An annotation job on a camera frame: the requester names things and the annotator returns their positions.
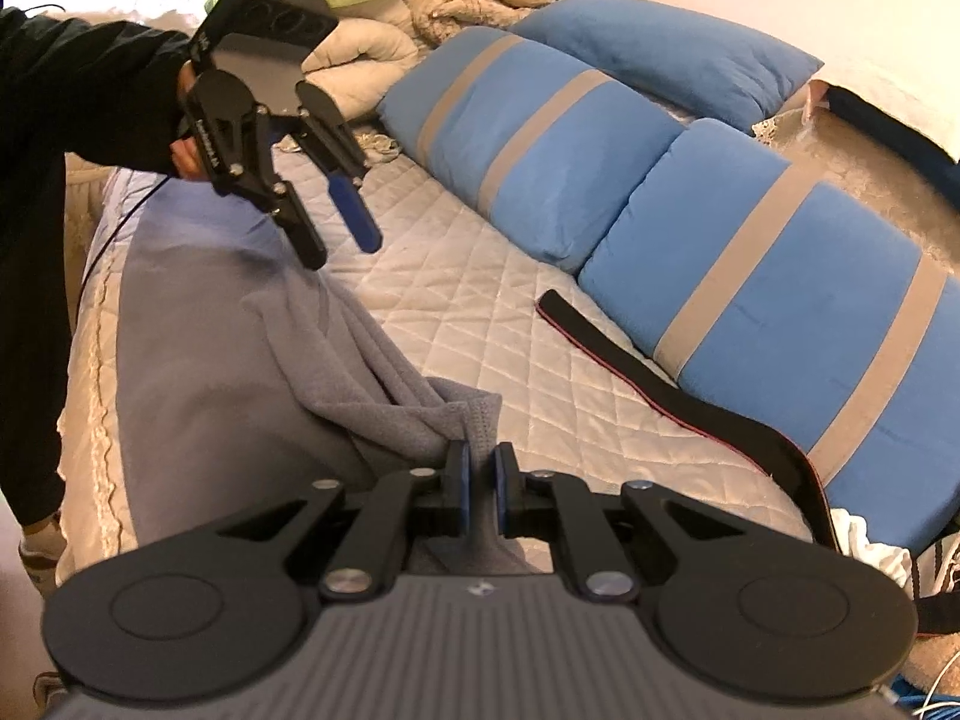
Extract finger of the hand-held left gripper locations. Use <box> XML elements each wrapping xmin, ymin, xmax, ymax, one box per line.
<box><xmin>295</xmin><ymin>81</ymin><xmax>384</xmax><ymax>254</ymax></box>
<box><xmin>217</xmin><ymin>106</ymin><xmax>329</xmax><ymax>271</ymax></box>

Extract thin black cable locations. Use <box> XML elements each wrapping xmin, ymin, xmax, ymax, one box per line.
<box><xmin>75</xmin><ymin>174</ymin><xmax>172</xmax><ymax>316</ymax></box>

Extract grey-blue fleece pants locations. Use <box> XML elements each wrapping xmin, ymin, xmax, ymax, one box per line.
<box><xmin>112</xmin><ymin>180</ymin><xmax>556</xmax><ymax>578</ymax></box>

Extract black bag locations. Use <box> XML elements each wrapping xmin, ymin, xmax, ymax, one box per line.
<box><xmin>911</xmin><ymin>592</ymin><xmax>960</xmax><ymax>638</ymax></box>

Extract white striped sneaker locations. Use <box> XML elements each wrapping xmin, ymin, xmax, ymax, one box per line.
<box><xmin>911</xmin><ymin>532</ymin><xmax>960</xmax><ymax>601</ymax></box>

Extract white quilted bedspread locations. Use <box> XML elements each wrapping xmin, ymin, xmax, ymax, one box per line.
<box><xmin>56</xmin><ymin>135</ymin><xmax>833</xmax><ymax>593</ymax></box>

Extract plain blue pillow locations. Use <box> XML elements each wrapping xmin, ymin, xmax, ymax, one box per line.
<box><xmin>510</xmin><ymin>0</ymin><xmax>826</xmax><ymax>137</ymax></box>

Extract white crumpled cloth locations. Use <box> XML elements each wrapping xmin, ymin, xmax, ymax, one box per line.
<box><xmin>829</xmin><ymin>506</ymin><xmax>916</xmax><ymax>601</ymax></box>

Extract person's left hand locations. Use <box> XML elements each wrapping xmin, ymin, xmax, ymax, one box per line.
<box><xmin>171</xmin><ymin>60</ymin><xmax>215</xmax><ymax>182</ymax></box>

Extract blue grey-striped pillow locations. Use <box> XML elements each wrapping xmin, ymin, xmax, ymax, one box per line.
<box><xmin>375</xmin><ymin>26</ymin><xmax>687</xmax><ymax>275</ymax></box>
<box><xmin>577</xmin><ymin>118</ymin><xmax>960</xmax><ymax>552</ymax></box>

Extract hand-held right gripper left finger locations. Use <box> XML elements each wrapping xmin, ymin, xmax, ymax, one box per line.
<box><xmin>219</xmin><ymin>441</ymin><xmax>473</xmax><ymax>602</ymax></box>

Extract person's left forearm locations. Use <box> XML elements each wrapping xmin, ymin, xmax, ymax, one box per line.
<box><xmin>0</xmin><ymin>6</ymin><xmax>192</xmax><ymax>175</ymax></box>

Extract navy blue cloth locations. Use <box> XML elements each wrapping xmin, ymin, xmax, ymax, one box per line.
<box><xmin>821</xmin><ymin>85</ymin><xmax>960</xmax><ymax>188</ymax></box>

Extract black red-edged strap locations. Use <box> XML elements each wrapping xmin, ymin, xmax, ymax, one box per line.
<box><xmin>536</xmin><ymin>289</ymin><xmax>837</xmax><ymax>548</ymax></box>

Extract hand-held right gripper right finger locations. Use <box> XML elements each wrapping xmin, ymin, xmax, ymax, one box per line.
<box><xmin>491</xmin><ymin>441</ymin><xmax>751</xmax><ymax>602</ymax></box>

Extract blue coiled cable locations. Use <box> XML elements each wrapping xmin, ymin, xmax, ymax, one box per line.
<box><xmin>892</xmin><ymin>679</ymin><xmax>957</xmax><ymax>720</ymax></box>

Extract beige knitted blanket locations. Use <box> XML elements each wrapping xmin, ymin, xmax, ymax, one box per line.
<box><xmin>397</xmin><ymin>0</ymin><xmax>571</xmax><ymax>53</ymax></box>

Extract cream duvet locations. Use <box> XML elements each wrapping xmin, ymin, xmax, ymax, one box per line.
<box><xmin>300</xmin><ymin>15</ymin><xmax>421</xmax><ymax>121</ymax></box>

